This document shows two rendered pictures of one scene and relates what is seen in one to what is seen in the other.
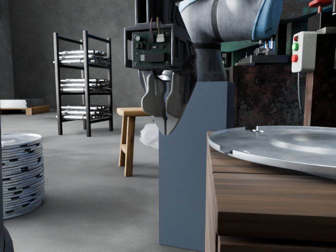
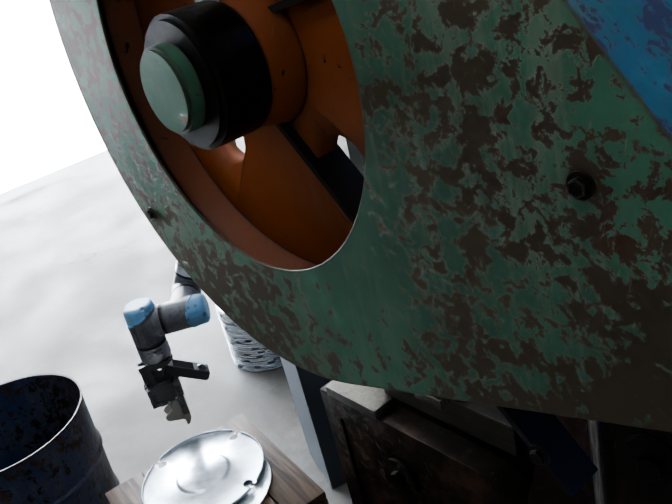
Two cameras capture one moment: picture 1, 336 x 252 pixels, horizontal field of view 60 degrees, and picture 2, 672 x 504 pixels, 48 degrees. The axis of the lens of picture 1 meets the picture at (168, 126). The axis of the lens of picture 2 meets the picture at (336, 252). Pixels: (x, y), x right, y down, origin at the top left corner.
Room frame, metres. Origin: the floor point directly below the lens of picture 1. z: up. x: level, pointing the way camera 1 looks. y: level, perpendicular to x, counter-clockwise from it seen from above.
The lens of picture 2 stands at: (-0.08, -1.58, 1.49)
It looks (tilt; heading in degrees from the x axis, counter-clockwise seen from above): 25 degrees down; 55
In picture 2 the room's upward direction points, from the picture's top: 14 degrees counter-clockwise
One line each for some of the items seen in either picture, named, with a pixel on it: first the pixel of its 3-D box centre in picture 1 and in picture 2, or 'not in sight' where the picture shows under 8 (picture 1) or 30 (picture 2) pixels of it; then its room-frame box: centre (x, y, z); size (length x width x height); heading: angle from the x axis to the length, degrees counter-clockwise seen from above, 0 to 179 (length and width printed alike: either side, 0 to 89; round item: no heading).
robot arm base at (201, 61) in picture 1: (199, 64); not in sight; (0.82, -0.09, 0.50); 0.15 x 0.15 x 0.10
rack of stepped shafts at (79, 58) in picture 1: (84, 85); not in sight; (2.90, 0.82, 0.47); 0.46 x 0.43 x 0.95; 71
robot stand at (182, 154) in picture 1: (198, 160); (331, 397); (0.82, -0.09, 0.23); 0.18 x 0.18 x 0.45; 72
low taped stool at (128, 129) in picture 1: (151, 139); not in sight; (1.56, 0.09, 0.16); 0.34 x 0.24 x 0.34; 107
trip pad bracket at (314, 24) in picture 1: (320, 39); not in sight; (1.12, -0.57, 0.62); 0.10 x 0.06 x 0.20; 1
